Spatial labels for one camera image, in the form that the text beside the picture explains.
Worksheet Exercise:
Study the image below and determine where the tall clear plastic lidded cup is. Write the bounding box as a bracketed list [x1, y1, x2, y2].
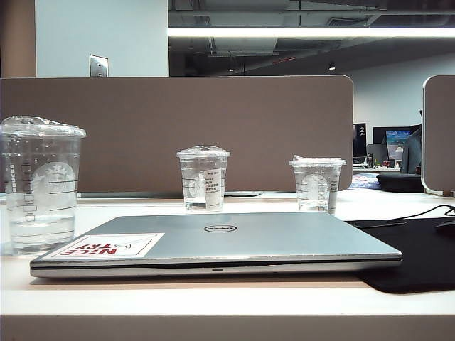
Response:
[0, 114, 87, 257]

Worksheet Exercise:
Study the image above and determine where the clear cup with white label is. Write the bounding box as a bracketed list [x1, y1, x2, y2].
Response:
[176, 144, 232, 213]

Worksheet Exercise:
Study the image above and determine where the silver Dell laptop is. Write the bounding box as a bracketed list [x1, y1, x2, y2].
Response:
[29, 212, 404, 279]

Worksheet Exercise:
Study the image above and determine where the short clear cup, crumpled lid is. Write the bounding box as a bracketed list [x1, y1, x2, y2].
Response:
[288, 153, 348, 215]

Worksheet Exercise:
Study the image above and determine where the wide brown desk partition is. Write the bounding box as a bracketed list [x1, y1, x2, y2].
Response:
[0, 74, 355, 195]

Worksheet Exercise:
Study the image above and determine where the dark sign with numeral two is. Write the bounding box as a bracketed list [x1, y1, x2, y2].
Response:
[353, 122, 368, 157]

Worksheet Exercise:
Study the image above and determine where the colourful patterned mat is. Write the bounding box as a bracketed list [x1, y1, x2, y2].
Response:
[352, 173, 382, 190]

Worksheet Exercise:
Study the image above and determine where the white Nice Try sticker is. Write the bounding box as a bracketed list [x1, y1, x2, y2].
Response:
[45, 232, 166, 259]

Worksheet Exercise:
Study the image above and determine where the long ceiling light strip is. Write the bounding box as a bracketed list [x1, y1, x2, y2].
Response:
[168, 27, 455, 38]

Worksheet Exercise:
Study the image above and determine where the background computer monitor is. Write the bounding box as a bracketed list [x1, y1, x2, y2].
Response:
[372, 126, 413, 161]

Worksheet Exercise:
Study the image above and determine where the black round cushion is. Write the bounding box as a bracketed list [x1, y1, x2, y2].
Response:
[375, 173, 424, 193]

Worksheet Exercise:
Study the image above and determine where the seated person in grey jacket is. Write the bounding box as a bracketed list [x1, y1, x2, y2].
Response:
[401, 109, 424, 175]

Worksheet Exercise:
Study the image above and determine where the black mouse pad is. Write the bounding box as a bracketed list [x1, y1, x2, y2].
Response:
[344, 217, 455, 296]

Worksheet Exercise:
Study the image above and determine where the narrow brown white-edged partition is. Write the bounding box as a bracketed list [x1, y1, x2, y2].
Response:
[421, 74, 455, 198]

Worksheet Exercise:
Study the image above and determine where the silver partition base rail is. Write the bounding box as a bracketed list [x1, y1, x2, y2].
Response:
[76, 191, 179, 199]

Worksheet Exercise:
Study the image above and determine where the metal wall switch plate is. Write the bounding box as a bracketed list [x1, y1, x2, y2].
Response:
[89, 54, 109, 77]

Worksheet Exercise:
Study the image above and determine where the thin black desk cable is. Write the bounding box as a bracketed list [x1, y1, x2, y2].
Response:
[390, 204, 455, 228]

